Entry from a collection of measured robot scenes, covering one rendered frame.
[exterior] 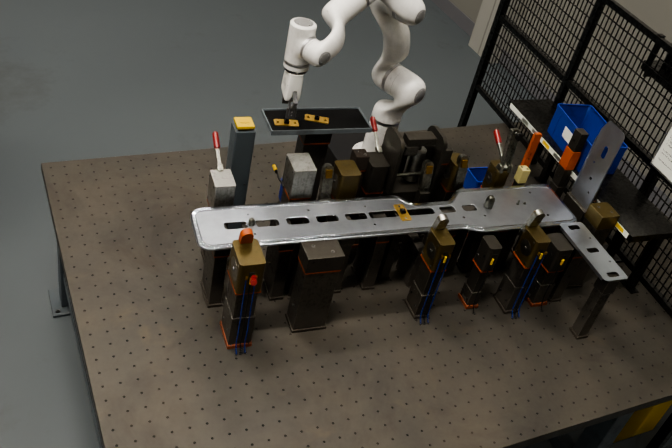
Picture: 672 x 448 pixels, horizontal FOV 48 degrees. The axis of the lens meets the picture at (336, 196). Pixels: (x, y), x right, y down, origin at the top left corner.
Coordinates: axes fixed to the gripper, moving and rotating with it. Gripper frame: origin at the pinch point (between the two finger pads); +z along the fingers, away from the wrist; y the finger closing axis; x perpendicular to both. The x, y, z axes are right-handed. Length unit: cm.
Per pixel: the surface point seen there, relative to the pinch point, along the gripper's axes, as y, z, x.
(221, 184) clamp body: 22.1, 16.0, -22.6
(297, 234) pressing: 38.8, 22.0, 0.5
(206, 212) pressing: 28.9, 22.0, -27.3
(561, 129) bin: -16, 13, 116
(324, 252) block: 50, 19, 7
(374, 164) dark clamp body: 10.8, 14.0, 30.9
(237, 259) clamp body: 56, 16, -21
